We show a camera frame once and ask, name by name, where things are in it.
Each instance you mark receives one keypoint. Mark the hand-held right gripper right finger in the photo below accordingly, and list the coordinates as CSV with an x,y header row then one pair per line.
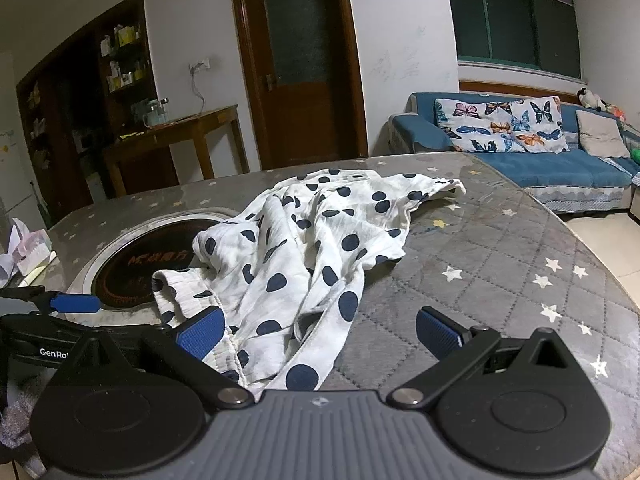
x,y
437,332

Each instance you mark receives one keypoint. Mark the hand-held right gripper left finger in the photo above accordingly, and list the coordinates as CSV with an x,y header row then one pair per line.
x,y
202,332

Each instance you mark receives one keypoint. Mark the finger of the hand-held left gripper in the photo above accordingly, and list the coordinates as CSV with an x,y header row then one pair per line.
x,y
75,304
60,327

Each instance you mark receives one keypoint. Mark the white polka dot pants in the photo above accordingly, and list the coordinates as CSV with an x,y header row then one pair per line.
x,y
300,240

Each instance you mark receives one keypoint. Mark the round black induction cooktop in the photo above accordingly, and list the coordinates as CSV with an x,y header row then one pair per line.
x,y
140,260

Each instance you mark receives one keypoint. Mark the grey star print table mat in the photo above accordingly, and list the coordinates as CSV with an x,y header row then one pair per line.
x,y
500,270

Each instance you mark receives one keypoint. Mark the white fridge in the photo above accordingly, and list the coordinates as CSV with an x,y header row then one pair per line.
x,y
12,160

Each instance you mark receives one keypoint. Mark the blue sofa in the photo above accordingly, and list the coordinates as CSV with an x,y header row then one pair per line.
x,y
540,170

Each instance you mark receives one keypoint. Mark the dark wooden shelf cabinet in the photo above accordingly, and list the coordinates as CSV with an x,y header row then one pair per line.
x,y
65,110

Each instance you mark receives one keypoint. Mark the glass jar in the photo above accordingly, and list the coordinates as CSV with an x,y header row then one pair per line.
x,y
155,112

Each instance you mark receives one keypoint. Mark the wooden side table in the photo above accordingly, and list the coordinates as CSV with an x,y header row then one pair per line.
x,y
190,125

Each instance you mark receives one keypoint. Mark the butterfly print pillow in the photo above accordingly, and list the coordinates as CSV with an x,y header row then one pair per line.
x,y
475,127
542,125

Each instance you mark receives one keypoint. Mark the row of shelf bottles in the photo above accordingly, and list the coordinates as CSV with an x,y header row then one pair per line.
x,y
125,55

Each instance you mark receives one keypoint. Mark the beige pillow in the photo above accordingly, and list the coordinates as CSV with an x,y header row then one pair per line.
x,y
602,132

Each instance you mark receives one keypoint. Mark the brown wooden door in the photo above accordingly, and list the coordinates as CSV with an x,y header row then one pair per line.
x,y
300,75

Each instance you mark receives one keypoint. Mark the black and white plush toy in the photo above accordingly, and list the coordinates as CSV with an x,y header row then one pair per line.
x,y
590,100

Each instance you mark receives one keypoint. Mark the pile of colourful toys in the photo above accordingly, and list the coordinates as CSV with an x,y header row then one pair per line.
x,y
617,111

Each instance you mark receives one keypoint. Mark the green framed window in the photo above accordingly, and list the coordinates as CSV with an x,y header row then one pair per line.
x,y
510,25

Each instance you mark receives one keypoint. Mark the white wall socket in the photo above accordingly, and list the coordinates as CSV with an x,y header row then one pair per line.
x,y
200,65

